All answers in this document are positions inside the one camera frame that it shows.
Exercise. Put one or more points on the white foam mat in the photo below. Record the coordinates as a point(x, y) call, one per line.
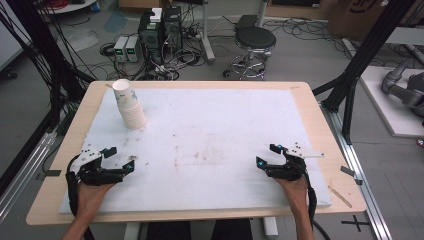
point(206, 133)

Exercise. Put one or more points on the grey stand post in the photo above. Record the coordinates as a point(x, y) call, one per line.
point(207, 40)

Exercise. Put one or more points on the aluminium rail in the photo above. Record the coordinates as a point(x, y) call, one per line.
point(23, 176)
point(360, 180)

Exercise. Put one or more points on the cardboard box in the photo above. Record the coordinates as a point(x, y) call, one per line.
point(366, 16)

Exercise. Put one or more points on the white platform board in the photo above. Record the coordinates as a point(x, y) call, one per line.
point(386, 110)

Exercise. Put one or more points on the black round stool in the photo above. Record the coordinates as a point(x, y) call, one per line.
point(255, 38)

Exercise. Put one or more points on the white round table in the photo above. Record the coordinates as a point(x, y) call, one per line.
point(70, 6)

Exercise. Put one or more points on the white table leg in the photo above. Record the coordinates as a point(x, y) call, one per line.
point(270, 228)
point(132, 231)

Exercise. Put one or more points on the black tape cross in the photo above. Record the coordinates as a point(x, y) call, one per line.
point(355, 222)

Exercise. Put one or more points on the person's leg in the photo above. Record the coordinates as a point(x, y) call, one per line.
point(231, 230)
point(170, 230)

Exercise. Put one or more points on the stack of paper cups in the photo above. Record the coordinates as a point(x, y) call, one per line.
point(135, 120)

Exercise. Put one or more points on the person's right leg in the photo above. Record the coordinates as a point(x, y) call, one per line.
point(231, 230)

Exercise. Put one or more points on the person's left leg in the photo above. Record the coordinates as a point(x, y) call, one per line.
point(170, 230)

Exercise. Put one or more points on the person's right hand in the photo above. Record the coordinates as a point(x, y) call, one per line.
point(296, 193)

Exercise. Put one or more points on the grey power supply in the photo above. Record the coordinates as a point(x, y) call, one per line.
point(120, 48)
point(132, 49)

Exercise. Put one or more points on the small black computer tower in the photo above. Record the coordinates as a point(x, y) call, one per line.
point(172, 28)

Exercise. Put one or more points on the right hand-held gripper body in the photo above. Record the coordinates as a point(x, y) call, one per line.
point(293, 170)

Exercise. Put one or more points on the large black computer tower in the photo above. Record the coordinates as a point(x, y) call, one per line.
point(150, 40)

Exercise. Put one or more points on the blue tape roll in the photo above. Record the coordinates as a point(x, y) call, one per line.
point(95, 6)

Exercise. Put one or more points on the white box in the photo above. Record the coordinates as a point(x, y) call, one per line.
point(156, 15)

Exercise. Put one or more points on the black flat case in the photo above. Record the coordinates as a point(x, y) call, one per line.
point(246, 21)

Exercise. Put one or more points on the thin wooden stick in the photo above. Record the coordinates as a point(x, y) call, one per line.
point(340, 196)

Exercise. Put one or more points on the person's left hand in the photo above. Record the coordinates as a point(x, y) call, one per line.
point(90, 198)

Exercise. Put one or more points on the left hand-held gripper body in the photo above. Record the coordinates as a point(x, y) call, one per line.
point(88, 156)

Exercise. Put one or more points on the grey tape piece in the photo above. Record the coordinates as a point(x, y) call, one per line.
point(53, 173)
point(350, 173)

